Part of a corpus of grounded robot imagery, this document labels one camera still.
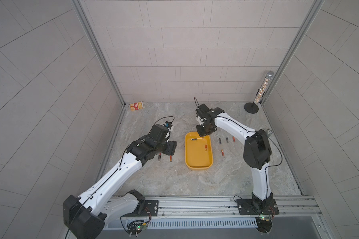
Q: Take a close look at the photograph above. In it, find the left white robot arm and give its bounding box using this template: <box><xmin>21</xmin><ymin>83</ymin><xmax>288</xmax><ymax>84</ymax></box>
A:
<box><xmin>63</xmin><ymin>120</ymin><xmax>177</xmax><ymax>239</ymax></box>

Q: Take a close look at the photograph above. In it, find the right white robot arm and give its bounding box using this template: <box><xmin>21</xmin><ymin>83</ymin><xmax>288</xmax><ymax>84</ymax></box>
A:
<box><xmin>194</xmin><ymin>98</ymin><xmax>273</xmax><ymax>212</ymax></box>

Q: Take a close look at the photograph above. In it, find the yellow plastic storage box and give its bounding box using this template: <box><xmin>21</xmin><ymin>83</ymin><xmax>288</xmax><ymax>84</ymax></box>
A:
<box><xmin>184</xmin><ymin>131</ymin><xmax>213</xmax><ymax>170</ymax></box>

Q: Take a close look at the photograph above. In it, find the small red yellow box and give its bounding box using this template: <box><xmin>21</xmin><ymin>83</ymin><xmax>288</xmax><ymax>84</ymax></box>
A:
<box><xmin>130</xmin><ymin>102</ymin><xmax>144</xmax><ymax>112</ymax></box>

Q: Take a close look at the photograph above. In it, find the black stand crystal tube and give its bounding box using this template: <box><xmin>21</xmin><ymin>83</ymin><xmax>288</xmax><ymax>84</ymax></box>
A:
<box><xmin>244</xmin><ymin>71</ymin><xmax>274</xmax><ymax>114</ymax></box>

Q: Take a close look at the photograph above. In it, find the left circuit board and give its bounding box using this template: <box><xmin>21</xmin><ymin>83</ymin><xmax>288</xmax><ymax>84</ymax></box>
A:
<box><xmin>127</xmin><ymin>220</ymin><xmax>148</xmax><ymax>237</ymax></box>

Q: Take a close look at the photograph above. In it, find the circuit board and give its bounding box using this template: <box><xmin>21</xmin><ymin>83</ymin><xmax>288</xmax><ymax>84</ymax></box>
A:
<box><xmin>255</xmin><ymin>217</ymin><xmax>272</xmax><ymax>234</ymax></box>
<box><xmin>127</xmin><ymin>220</ymin><xmax>148</xmax><ymax>237</ymax></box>

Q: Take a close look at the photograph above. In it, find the right circuit board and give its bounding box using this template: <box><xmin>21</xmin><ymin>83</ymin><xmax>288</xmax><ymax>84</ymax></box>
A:
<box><xmin>255</xmin><ymin>217</ymin><xmax>272</xmax><ymax>234</ymax></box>

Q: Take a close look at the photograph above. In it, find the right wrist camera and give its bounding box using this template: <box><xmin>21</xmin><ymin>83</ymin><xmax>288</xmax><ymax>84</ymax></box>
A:
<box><xmin>195</xmin><ymin>104</ymin><xmax>210</xmax><ymax>120</ymax></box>

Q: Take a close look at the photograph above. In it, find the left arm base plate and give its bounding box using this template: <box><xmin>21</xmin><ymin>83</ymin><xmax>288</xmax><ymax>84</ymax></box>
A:
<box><xmin>123</xmin><ymin>200</ymin><xmax>159</xmax><ymax>217</ymax></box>

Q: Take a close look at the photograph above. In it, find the aluminium rail frame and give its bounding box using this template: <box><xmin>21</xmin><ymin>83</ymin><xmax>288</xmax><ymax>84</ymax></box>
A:
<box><xmin>103</xmin><ymin>196</ymin><xmax>317</xmax><ymax>235</ymax></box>

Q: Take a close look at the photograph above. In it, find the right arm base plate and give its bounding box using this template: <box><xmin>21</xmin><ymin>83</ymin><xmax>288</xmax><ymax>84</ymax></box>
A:
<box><xmin>234</xmin><ymin>197</ymin><xmax>279</xmax><ymax>217</ymax></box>

